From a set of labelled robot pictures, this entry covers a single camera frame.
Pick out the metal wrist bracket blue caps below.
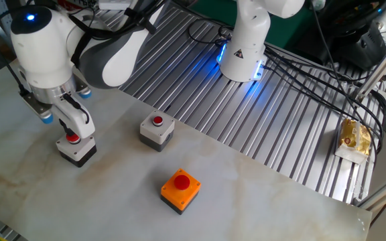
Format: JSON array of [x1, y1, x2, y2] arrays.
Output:
[[20, 85, 92, 125]]

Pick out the white grey box red button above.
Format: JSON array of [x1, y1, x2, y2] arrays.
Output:
[[138, 110, 176, 153]]

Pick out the orange box red mushroom button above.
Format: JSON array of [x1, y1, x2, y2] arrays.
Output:
[[160, 167, 202, 216]]

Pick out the blue metal shelf rack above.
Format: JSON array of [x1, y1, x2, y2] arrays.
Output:
[[0, 0, 13, 21]]

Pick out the red sign white characters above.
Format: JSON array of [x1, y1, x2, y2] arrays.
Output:
[[57, 0, 97, 9]]

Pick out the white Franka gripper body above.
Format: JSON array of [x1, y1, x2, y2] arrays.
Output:
[[51, 96, 96, 140]]

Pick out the black steering wheel controller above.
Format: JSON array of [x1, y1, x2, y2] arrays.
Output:
[[316, 0, 386, 71]]

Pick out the white black box red button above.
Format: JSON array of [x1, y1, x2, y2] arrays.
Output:
[[55, 133, 97, 168]]

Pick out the yellow snack bag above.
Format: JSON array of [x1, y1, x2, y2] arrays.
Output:
[[334, 117, 372, 165]]

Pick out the marble pattern table mat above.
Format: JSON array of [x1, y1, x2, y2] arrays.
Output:
[[0, 39, 373, 241]]

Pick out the black base cable bundle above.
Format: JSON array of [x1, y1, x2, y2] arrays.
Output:
[[188, 18, 386, 158]]

